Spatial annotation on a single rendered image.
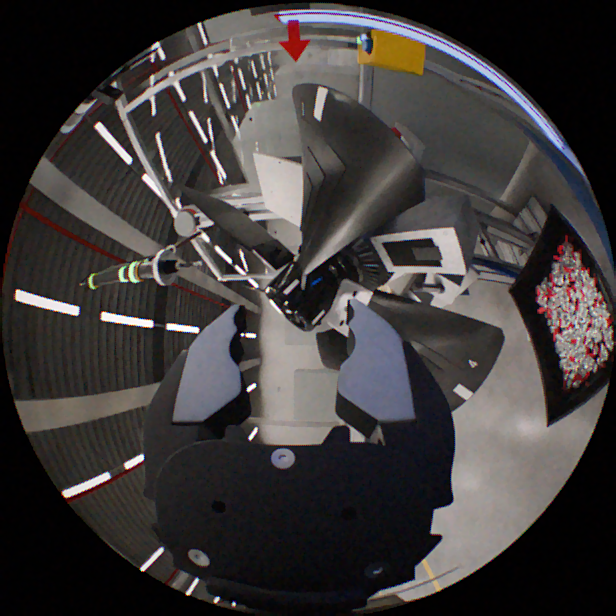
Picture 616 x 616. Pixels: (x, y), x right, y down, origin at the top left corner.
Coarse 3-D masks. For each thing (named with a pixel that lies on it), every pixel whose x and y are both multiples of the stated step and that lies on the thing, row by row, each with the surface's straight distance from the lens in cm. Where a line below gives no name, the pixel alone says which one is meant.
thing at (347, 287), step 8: (344, 280) 37; (344, 288) 37; (352, 288) 36; (360, 288) 36; (336, 296) 38; (344, 296) 37; (352, 296) 36; (360, 296) 36; (368, 296) 35; (336, 304) 38; (344, 304) 37; (336, 312) 38; (344, 312) 37; (328, 320) 39; (336, 320) 38; (336, 328) 38; (344, 328) 38
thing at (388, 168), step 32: (320, 128) 18; (352, 128) 14; (384, 128) 12; (320, 160) 18; (352, 160) 14; (384, 160) 12; (416, 160) 11; (320, 192) 18; (352, 192) 14; (384, 192) 12; (416, 192) 11; (320, 224) 19; (352, 224) 14; (320, 256) 20
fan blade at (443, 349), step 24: (384, 312) 33; (408, 312) 32; (432, 312) 31; (408, 336) 33; (432, 336) 32; (456, 336) 31; (480, 336) 31; (504, 336) 31; (432, 360) 33; (456, 360) 32; (480, 360) 32; (456, 384) 34; (480, 384) 34; (456, 408) 38
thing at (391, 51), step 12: (372, 36) 45; (384, 36) 44; (396, 36) 45; (360, 48) 55; (372, 48) 44; (384, 48) 43; (396, 48) 44; (408, 48) 45; (420, 48) 46; (360, 60) 54; (372, 60) 43; (384, 60) 43; (396, 60) 43; (408, 60) 44; (420, 60) 45; (408, 72) 48; (420, 72) 45
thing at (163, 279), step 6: (162, 252) 43; (168, 252) 45; (150, 258) 50; (156, 258) 42; (162, 258) 43; (168, 258) 44; (174, 258) 46; (156, 264) 42; (162, 264) 43; (156, 270) 42; (162, 270) 43; (156, 276) 42; (162, 276) 43; (168, 276) 44; (174, 276) 46; (162, 282) 43; (168, 282) 44
